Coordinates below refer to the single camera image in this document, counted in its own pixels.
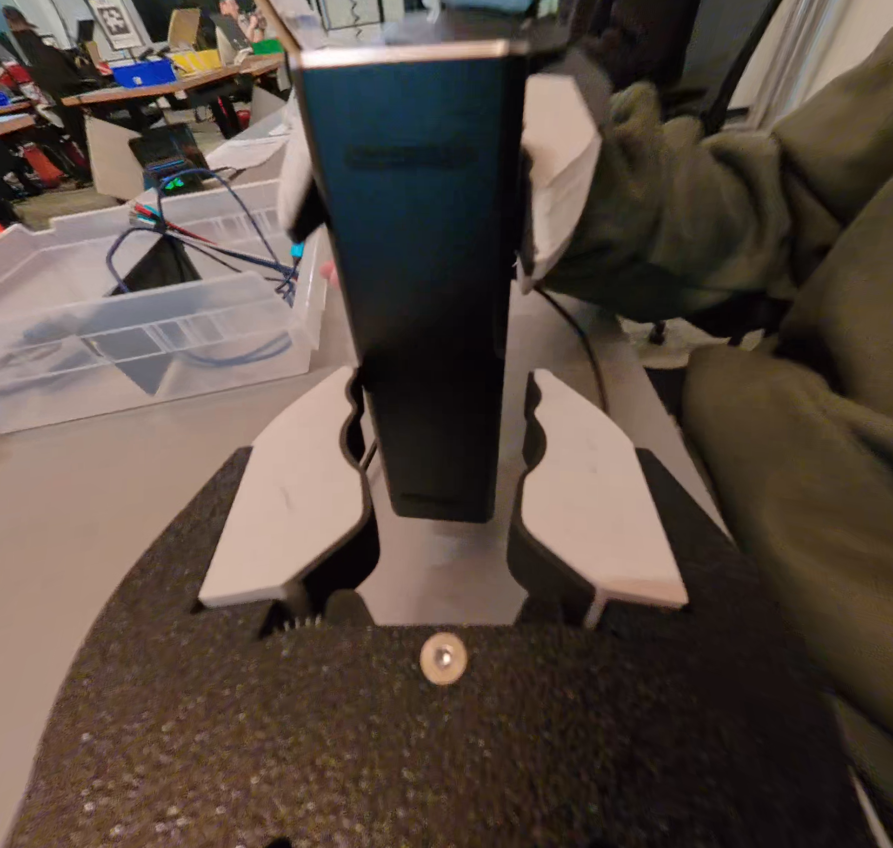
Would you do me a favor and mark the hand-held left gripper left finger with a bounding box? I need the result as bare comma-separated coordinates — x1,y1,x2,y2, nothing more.
199,365,383,608

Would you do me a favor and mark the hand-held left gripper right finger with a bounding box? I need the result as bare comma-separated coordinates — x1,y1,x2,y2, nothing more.
506,369,690,629

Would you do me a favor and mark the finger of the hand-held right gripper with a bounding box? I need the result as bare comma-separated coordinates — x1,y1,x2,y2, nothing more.
520,74,604,296
278,119,330,244

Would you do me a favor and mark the blue braided multi-head cable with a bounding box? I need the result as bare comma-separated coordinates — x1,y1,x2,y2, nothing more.
105,168,308,369

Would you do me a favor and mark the clear plastic bin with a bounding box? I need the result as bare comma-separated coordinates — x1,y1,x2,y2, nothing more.
0,179,329,437

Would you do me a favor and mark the wood-top office desk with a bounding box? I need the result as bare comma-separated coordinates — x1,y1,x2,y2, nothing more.
63,53,287,138

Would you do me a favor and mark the power station with green display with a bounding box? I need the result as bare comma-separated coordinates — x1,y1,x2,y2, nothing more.
129,123,210,197

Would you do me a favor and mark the wooden document board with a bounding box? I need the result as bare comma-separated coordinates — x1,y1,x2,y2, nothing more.
223,0,304,52

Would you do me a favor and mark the white angled panel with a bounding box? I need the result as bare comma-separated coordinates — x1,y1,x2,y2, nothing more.
87,119,144,200

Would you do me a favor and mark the person's green jacket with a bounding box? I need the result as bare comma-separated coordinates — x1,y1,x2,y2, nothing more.
680,185,893,793

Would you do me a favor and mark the small blue bin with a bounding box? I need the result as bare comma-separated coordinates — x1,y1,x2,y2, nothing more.
112,59,177,89

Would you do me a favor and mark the fiducial marker sign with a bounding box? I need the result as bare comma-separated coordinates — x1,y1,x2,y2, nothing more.
84,0,144,51

